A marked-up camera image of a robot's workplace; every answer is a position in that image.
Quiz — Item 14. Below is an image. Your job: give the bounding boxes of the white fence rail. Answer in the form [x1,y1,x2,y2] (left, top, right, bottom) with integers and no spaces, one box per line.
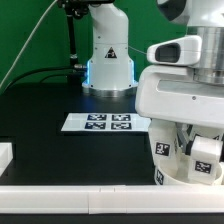
[0,142,13,176]
[0,185,224,214]

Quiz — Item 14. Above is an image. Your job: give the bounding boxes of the black cables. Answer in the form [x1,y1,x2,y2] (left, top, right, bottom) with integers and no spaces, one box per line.
[0,66,88,98]

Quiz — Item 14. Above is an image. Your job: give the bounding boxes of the grey cable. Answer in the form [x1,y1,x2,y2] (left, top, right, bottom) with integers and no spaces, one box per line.
[0,0,59,91]

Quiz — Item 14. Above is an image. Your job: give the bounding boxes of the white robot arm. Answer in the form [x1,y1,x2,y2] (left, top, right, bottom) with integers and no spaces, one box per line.
[83,0,224,131]

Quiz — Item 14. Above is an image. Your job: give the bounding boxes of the black camera stand pole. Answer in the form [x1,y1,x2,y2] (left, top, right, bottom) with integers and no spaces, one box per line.
[57,0,88,84]

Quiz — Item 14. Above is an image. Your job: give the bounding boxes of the white marker board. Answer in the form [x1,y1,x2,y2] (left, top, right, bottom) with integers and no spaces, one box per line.
[62,113,151,132]

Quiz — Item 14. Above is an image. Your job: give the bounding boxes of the white front fence rail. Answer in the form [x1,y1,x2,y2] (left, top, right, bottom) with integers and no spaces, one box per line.
[0,185,224,214]

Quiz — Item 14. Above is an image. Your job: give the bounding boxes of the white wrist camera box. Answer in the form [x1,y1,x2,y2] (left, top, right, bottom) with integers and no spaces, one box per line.
[147,35,202,66]

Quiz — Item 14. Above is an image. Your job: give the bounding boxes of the white left fence rail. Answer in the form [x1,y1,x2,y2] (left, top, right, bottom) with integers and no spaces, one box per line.
[0,142,13,176]

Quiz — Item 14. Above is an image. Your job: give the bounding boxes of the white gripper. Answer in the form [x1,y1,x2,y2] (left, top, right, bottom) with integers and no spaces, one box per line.
[135,65,224,155]

